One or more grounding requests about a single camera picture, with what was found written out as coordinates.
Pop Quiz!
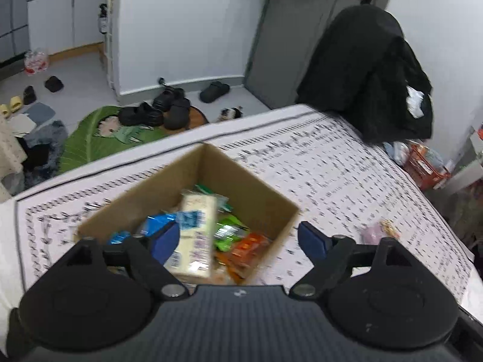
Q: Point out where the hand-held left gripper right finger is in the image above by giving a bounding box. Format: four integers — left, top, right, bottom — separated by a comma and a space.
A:
289, 221, 431, 299

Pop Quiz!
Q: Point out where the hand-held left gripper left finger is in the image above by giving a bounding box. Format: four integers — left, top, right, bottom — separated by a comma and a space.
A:
49, 219, 190, 300

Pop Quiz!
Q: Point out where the cream snack packet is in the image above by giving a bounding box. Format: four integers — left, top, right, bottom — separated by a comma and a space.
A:
166, 192, 219, 280

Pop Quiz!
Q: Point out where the orange jelly snack packet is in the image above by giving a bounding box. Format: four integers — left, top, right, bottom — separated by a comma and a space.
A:
229, 231, 273, 269

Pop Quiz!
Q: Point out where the small green blue snack packet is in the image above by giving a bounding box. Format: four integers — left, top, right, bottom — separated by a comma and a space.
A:
193, 183, 233, 212

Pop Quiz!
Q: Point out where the orange biscuit pack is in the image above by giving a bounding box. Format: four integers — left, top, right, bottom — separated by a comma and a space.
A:
215, 254, 250, 286

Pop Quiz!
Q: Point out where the cardboard box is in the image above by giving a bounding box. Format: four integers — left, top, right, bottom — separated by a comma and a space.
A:
73, 142, 301, 287

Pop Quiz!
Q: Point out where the purple round snack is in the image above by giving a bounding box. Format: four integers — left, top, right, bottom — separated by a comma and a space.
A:
360, 223, 386, 245

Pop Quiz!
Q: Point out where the small brown snack packet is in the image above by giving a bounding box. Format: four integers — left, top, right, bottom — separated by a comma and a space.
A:
380, 218, 401, 239

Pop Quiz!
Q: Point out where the white black printed blanket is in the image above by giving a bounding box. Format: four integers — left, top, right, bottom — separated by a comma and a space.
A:
13, 103, 475, 310

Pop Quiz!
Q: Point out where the pale blue bag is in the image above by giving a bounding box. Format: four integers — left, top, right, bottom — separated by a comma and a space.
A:
382, 141, 410, 167

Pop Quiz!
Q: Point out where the black chunky shoe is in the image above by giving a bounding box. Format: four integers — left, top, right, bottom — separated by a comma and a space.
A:
152, 85, 186, 112
164, 98, 191, 129
118, 101, 165, 127

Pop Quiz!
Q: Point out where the orange plastic basket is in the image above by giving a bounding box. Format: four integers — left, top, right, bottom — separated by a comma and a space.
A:
403, 141, 452, 191

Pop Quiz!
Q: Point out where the green leaf floor mat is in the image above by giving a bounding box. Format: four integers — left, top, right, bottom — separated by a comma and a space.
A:
58, 104, 210, 176

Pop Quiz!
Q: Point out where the black white slipper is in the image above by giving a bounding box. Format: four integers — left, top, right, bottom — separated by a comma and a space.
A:
220, 106, 244, 122

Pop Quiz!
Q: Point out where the grey fluffy rug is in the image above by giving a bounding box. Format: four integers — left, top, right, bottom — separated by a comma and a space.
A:
33, 120, 69, 160

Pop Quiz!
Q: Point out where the black clog shoe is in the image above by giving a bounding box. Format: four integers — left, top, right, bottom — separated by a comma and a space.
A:
199, 81, 231, 103

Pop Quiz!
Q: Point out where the black jacket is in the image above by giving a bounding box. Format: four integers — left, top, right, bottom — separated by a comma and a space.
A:
296, 5, 434, 144

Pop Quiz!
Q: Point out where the white cloth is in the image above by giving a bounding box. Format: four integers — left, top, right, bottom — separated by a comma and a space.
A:
405, 86, 427, 118

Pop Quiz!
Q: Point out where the beige knitted cloth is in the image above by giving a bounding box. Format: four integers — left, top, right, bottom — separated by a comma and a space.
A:
0, 115, 28, 201

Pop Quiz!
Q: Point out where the blue grey floor mat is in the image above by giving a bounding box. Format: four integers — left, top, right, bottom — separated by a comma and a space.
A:
24, 103, 56, 123

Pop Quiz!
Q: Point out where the white slim rack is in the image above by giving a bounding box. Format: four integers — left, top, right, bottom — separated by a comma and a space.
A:
104, 0, 116, 92

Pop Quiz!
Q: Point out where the grey door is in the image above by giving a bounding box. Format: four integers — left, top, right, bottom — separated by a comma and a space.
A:
245, 0, 401, 111

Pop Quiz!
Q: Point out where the red white plastic bag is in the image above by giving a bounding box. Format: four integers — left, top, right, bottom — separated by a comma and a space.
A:
24, 47, 50, 76

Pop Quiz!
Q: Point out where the white cabinet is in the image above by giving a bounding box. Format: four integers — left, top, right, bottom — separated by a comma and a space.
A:
26, 0, 114, 56

